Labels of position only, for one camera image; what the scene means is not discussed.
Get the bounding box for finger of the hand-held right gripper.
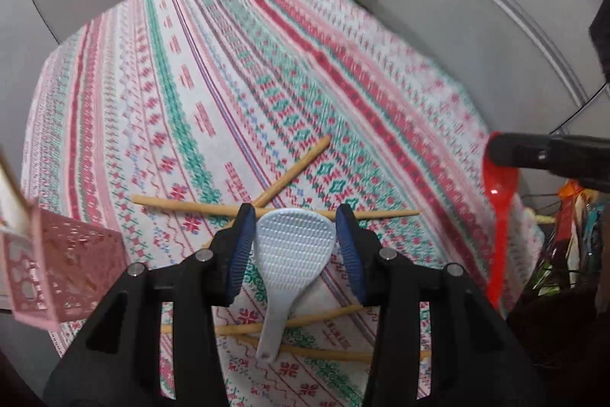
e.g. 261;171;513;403
488;132;610;194

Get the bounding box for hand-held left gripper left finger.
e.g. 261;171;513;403
42;203;259;407

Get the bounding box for pink lattice utensil holder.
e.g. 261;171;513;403
0;204;129;332

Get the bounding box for white plastic rice paddle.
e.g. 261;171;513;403
252;208;337;363

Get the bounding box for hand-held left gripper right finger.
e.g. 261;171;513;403
335;203;549;407

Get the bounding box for colourful plastic bags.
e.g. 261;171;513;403
524;178;610;299

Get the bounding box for red plastic spoon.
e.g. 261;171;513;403
481;131;520;311

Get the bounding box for bunch of wooden chopsticks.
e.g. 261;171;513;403
0;136;432;362

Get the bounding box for striped patterned tablecloth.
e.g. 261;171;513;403
19;0;546;407

